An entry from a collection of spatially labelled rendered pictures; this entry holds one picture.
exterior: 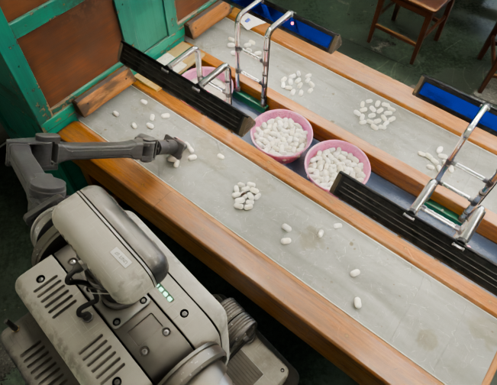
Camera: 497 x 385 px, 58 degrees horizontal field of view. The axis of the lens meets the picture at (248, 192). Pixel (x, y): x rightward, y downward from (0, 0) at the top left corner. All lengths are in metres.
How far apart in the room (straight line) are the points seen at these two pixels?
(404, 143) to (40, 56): 1.49
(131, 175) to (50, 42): 0.57
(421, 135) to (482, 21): 2.35
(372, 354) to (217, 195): 0.79
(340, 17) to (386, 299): 2.77
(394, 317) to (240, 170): 0.80
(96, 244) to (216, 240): 1.00
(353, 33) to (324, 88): 1.68
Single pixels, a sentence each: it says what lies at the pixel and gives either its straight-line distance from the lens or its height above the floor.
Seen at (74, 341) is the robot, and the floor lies 1.45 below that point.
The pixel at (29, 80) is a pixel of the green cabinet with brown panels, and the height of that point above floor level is 1.05.
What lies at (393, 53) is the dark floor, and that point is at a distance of 3.71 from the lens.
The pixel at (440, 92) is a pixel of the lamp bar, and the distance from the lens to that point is 1.76.
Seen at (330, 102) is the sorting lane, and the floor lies 0.74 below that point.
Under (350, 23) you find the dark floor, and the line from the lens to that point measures 3.92.
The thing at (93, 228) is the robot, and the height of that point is 1.64.
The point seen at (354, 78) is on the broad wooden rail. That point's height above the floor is 0.76.
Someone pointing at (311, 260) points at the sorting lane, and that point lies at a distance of 1.62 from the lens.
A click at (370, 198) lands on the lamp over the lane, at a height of 1.09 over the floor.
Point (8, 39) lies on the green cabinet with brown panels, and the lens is 1.78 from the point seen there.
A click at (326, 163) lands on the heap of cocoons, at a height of 0.74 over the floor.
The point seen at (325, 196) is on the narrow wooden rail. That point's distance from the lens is 1.74.
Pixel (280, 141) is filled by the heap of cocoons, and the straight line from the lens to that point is 1.93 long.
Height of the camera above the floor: 2.19
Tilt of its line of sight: 56 degrees down
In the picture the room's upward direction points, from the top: 1 degrees clockwise
